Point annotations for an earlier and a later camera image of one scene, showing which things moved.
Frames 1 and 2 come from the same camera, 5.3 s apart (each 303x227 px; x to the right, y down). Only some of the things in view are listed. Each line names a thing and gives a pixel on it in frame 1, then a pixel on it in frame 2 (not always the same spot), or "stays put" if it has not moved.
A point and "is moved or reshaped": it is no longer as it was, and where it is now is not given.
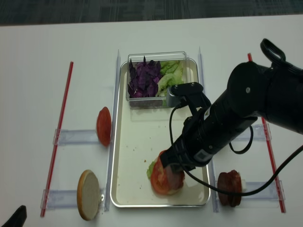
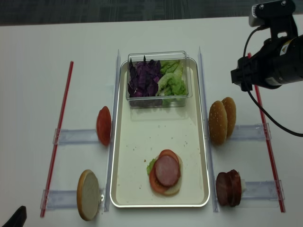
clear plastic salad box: (150, 74) stays put
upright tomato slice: (103, 124) stays put
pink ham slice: (174, 178) is moved or reshaped
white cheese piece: (243, 186) stays put
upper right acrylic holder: (258, 134) stays put
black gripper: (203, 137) -> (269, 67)
